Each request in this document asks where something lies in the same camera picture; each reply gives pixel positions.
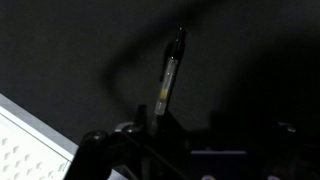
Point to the black clear pen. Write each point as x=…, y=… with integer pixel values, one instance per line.
x=172, y=62

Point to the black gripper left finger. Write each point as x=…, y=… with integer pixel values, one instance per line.
x=141, y=116

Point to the black desk mat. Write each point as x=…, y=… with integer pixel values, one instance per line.
x=82, y=65

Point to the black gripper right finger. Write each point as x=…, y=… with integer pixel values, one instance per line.
x=167, y=126

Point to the white keyboard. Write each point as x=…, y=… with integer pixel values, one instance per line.
x=29, y=148

